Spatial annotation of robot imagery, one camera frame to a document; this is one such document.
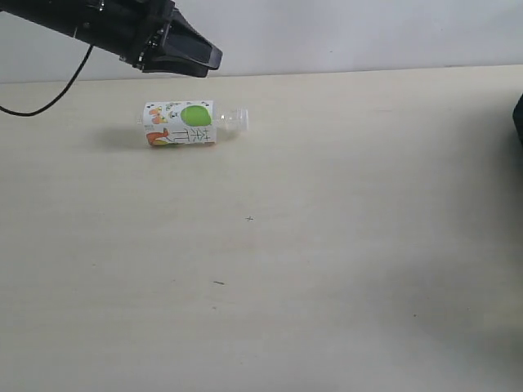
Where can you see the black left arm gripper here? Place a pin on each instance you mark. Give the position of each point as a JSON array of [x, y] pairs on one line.
[[152, 36]]

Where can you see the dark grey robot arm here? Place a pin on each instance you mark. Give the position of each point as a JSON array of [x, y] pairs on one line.
[[57, 15]]

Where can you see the tea bottle with white label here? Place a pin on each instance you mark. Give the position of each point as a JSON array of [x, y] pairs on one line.
[[190, 122]]

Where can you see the forearm in black sleeve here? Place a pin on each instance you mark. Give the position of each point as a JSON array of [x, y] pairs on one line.
[[517, 118]]

